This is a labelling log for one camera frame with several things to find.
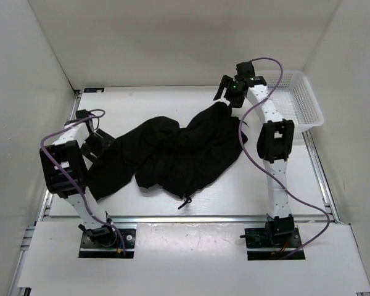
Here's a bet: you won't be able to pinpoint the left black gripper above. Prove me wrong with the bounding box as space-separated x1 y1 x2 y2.
81 129 117 165

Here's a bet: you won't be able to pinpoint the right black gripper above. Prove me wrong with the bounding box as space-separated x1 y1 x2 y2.
214 75 245 109

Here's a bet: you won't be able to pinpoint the black trousers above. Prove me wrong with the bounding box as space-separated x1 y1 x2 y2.
88 102 248 205

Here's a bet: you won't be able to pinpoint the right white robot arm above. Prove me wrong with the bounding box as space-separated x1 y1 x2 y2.
214 75 294 247

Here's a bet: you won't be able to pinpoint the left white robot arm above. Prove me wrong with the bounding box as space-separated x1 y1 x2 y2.
39 123 117 247

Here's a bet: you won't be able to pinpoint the black label sticker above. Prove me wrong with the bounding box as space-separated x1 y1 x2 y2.
83 88 105 93

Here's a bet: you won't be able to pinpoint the white perforated plastic basket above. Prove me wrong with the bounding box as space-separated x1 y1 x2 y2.
257 70 324 134

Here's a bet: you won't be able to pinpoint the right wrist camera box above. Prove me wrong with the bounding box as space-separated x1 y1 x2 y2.
236 61 255 79

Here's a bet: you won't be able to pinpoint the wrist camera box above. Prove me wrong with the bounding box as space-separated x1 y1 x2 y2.
75 109 91 121
236 61 255 79

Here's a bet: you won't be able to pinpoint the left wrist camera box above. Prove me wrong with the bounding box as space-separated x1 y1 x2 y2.
75 109 91 121

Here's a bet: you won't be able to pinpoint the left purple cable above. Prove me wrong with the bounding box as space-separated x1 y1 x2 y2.
39 109 127 258

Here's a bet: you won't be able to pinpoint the purple cable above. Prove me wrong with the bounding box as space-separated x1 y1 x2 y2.
237 57 331 258
39 109 127 258

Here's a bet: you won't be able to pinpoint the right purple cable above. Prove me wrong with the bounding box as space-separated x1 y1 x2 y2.
237 57 331 258

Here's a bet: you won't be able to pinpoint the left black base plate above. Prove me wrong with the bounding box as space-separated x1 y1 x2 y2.
78 228 137 259

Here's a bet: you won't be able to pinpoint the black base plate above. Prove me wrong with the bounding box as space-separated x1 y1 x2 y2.
78 228 137 259
240 227 305 261

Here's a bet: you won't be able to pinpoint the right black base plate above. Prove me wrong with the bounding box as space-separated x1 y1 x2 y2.
240 227 305 261

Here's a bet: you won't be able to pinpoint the aluminium frame rail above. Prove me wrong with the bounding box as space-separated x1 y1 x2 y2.
9 89 83 296

